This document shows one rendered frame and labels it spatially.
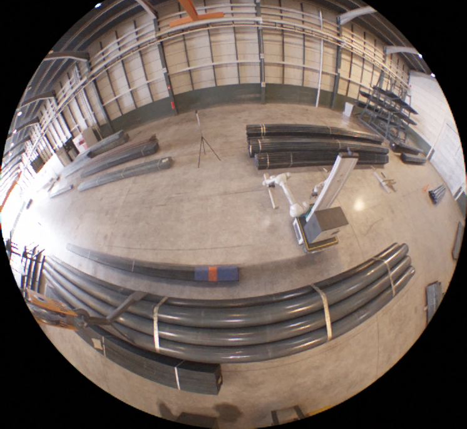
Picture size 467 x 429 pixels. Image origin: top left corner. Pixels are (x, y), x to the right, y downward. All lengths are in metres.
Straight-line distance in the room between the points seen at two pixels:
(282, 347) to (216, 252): 2.06
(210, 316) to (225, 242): 1.87
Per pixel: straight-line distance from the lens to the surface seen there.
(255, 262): 2.62
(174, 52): 10.75
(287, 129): 4.10
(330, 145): 4.47
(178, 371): 2.61
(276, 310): 1.13
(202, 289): 2.66
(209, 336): 1.18
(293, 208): 2.40
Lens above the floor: 2.55
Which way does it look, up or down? 50 degrees down
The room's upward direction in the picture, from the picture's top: 8 degrees counter-clockwise
